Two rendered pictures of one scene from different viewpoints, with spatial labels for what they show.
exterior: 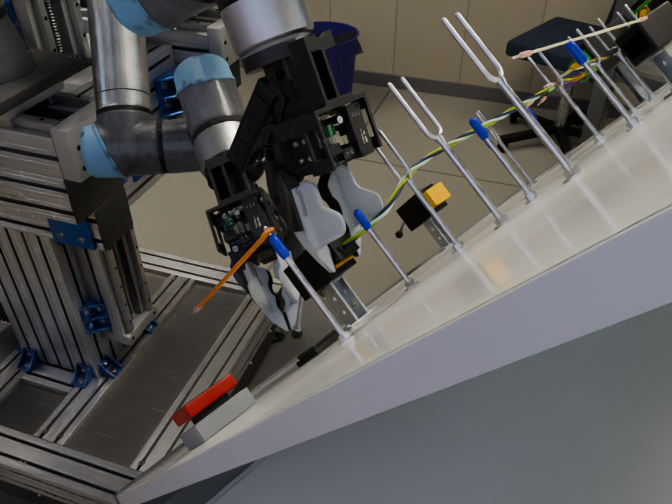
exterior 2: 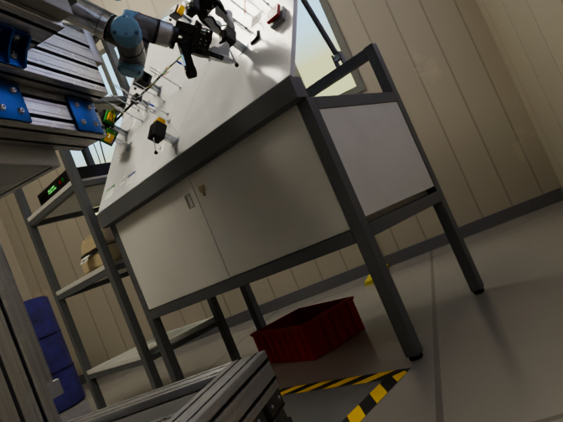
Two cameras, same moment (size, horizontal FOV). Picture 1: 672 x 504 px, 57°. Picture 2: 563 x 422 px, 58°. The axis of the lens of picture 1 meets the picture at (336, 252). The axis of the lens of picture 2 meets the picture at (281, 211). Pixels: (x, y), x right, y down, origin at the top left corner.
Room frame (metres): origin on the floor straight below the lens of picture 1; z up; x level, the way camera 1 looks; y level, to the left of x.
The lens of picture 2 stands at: (0.65, 1.66, 0.44)
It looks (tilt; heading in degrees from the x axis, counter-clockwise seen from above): 4 degrees up; 267
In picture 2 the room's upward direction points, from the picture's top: 23 degrees counter-clockwise
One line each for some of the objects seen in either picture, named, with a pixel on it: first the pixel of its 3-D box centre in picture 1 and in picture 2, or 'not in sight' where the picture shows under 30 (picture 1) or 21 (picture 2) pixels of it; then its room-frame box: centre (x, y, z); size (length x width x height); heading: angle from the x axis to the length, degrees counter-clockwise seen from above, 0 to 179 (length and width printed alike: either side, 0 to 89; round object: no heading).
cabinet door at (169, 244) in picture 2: not in sight; (168, 248); (1.01, -0.36, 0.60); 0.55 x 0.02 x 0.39; 137
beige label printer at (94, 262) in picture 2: not in sight; (115, 243); (1.32, -0.83, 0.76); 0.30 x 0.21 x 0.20; 50
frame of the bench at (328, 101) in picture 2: not in sight; (281, 255); (0.61, -0.39, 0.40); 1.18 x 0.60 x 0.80; 137
